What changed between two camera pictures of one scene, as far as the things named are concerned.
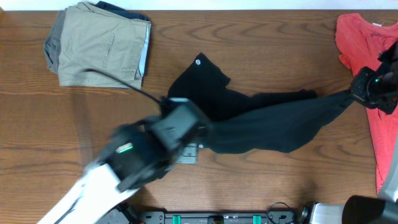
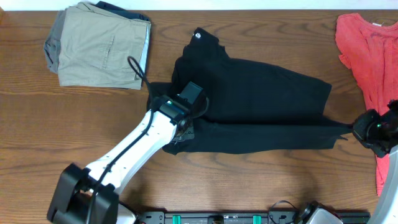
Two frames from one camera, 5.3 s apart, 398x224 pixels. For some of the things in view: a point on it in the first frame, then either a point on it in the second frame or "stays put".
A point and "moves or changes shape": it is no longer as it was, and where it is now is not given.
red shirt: [360, 42] stays put
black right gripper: [357, 90] to [359, 129]
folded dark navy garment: [129, 14] stays put
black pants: [280, 121] moves or changes shape
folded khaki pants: [91, 38] stays put
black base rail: [272, 218] stays put
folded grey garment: [52, 43] stays put
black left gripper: [191, 156] to [190, 134]
